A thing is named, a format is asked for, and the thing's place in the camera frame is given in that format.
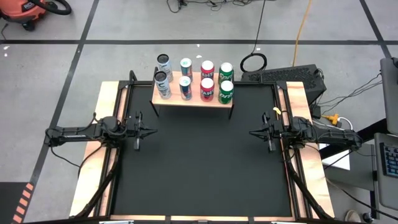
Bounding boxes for thin black cable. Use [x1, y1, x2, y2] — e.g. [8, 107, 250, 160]
[239, 0, 268, 73]

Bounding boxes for blue silver Red Bull can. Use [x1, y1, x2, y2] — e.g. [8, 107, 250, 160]
[178, 76, 193, 101]
[180, 57, 193, 80]

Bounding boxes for orange power plug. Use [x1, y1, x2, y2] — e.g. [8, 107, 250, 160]
[322, 113, 340, 125]

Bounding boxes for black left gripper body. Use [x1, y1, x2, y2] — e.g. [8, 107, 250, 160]
[123, 111, 143, 151]

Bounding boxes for red Fanta can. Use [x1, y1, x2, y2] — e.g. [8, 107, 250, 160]
[200, 60, 216, 80]
[200, 77, 215, 103]

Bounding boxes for black table mat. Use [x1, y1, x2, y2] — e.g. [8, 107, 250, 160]
[111, 83, 293, 218]

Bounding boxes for grey desk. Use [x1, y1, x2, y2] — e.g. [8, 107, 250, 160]
[374, 133, 398, 212]

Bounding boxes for grey monitor back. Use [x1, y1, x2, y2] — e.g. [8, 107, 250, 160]
[380, 57, 398, 137]

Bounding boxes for black cables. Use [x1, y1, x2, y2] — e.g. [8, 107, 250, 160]
[317, 72, 384, 116]

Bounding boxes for black floor cable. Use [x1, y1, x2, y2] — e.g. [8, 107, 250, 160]
[326, 179, 398, 222]

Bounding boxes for black floor mat orange stripes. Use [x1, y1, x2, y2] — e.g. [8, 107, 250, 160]
[0, 181, 35, 224]

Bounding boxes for white paper sheet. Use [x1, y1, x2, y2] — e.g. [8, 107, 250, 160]
[319, 142, 351, 171]

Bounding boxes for black textured floor mat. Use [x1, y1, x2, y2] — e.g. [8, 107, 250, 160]
[241, 63, 327, 105]

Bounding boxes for small black box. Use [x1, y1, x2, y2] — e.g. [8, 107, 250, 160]
[310, 105, 323, 119]

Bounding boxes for grey panel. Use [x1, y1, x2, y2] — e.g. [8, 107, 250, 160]
[323, 144, 379, 192]

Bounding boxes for green Sprite can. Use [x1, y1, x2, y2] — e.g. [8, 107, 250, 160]
[218, 80, 235, 105]
[218, 62, 234, 83]

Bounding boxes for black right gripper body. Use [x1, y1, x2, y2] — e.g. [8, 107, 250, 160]
[262, 111, 293, 153]

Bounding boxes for black cable bundle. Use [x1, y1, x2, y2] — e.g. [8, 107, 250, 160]
[166, 0, 265, 13]

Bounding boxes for yellow cable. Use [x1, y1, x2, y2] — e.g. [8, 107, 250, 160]
[292, 0, 313, 68]

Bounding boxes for wooden shelf with black legs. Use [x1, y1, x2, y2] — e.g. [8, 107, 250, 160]
[150, 70, 234, 121]

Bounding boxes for black vacuum hose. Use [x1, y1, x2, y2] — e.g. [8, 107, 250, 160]
[30, 0, 73, 16]

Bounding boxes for person's foot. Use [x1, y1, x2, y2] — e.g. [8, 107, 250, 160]
[344, 210, 362, 223]

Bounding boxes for dark keyboard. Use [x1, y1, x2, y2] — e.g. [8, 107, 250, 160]
[384, 142, 398, 179]

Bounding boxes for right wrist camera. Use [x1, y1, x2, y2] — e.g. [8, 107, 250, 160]
[272, 120, 284, 135]

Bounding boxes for white Celsius can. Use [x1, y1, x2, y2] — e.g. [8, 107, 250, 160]
[154, 70, 172, 100]
[156, 53, 174, 82]

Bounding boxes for white cable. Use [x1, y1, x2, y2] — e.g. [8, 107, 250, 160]
[337, 116, 354, 133]

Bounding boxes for black diagonal bar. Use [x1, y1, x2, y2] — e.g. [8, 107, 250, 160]
[319, 119, 389, 160]

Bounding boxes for orange vacuum cleaner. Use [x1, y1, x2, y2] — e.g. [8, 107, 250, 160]
[0, 0, 47, 31]

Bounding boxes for black table frame rail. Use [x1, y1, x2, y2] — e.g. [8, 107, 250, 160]
[275, 82, 301, 218]
[119, 80, 292, 88]
[95, 81, 133, 218]

